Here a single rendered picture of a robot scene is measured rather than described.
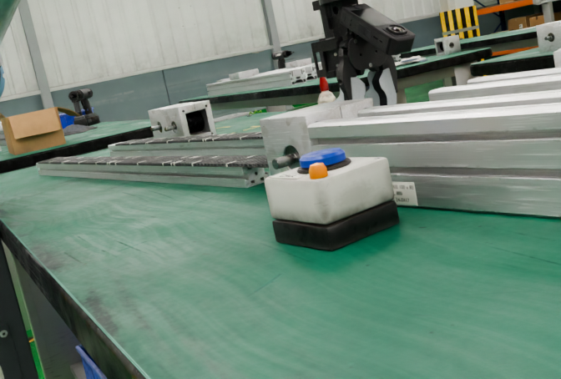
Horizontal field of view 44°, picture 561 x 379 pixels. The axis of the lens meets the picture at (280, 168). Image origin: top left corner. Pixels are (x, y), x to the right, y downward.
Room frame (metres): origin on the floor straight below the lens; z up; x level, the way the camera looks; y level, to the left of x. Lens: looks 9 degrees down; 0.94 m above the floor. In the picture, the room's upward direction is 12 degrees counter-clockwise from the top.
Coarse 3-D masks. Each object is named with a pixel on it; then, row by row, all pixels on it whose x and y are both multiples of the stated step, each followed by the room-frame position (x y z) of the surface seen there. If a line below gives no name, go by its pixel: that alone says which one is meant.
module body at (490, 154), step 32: (512, 96) 0.62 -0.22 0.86; (544, 96) 0.59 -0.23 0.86; (320, 128) 0.73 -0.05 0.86; (352, 128) 0.68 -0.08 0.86; (384, 128) 0.65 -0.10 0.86; (416, 128) 0.61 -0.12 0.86; (448, 128) 0.58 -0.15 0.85; (480, 128) 0.56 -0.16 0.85; (512, 128) 0.53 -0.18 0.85; (544, 128) 0.51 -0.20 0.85; (416, 160) 0.62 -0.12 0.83; (448, 160) 0.59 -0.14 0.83; (480, 160) 0.56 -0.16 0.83; (512, 160) 0.53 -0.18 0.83; (544, 160) 0.51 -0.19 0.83; (416, 192) 0.63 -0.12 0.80; (448, 192) 0.59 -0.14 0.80; (480, 192) 0.56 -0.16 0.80; (512, 192) 0.54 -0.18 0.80; (544, 192) 0.51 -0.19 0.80
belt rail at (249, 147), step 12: (144, 144) 1.64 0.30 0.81; (156, 144) 1.58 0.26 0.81; (168, 144) 1.54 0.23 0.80; (180, 144) 1.49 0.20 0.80; (192, 144) 1.44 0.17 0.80; (204, 144) 1.40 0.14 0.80; (216, 144) 1.36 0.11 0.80; (228, 144) 1.32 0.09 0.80; (240, 144) 1.29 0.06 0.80; (252, 144) 1.25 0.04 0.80; (264, 144) 1.22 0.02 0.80
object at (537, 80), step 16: (480, 80) 0.87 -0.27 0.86; (496, 80) 0.85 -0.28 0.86; (512, 80) 0.77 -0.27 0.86; (528, 80) 0.74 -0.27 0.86; (544, 80) 0.72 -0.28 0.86; (560, 80) 0.70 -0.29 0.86; (432, 96) 0.84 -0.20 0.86; (448, 96) 0.82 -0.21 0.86; (464, 96) 0.81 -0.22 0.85; (480, 96) 0.79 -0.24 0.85
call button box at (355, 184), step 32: (352, 160) 0.60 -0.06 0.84; (384, 160) 0.59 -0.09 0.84; (288, 192) 0.58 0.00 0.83; (320, 192) 0.55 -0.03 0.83; (352, 192) 0.56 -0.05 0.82; (384, 192) 0.58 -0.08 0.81; (288, 224) 0.59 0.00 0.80; (320, 224) 0.55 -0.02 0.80; (352, 224) 0.56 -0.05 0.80; (384, 224) 0.58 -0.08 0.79
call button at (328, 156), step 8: (312, 152) 0.61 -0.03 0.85; (320, 152) 0.60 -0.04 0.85; (328, 152) 0.59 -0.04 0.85; (336, 152) 0.59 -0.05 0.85; (344, 152) 0.59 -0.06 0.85; (304, 160) 0.59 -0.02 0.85; (312, 160) 0.58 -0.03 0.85; (320, 160) 0.58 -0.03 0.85; (328, 160) 0.58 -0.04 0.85; (336, 160) 0.58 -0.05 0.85
